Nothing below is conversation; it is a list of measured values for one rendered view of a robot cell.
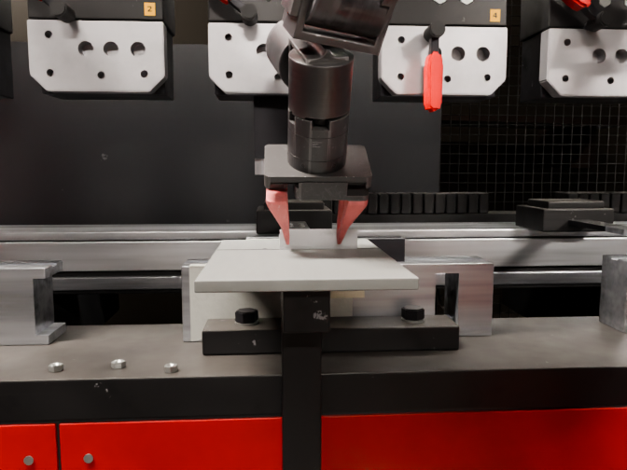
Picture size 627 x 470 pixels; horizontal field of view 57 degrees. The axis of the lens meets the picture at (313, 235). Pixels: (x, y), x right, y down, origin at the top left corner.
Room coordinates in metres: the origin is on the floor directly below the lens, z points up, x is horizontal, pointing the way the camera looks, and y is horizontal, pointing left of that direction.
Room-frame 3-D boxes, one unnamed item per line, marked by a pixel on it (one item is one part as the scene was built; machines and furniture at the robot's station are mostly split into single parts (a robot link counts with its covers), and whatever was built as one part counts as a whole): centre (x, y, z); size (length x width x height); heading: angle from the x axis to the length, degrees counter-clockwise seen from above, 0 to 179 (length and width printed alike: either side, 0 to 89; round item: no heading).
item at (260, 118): (0.73, 0.02, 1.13); 0.10 x 0.02 x 0.10; 94
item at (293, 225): (0.89, 0.03, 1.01); 0.26 x 0.12 x 0.05; 4
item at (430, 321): (0.68, -0.02, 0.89); 0.30 x 0.05 x 0.03; 94
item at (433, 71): (0.68, -0.14, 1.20); 0.04 x 0.02 x 0.10; 4
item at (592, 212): (0.92, -0.43, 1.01); 0.26 x 0.12 x 0.05; 4
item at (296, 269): (0.59, 0.01, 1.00); 0.26 x 0.18 x 0.01; 4
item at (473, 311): (0.74, -0.03, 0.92); 0.39 x 0.06 x 0.10; 94
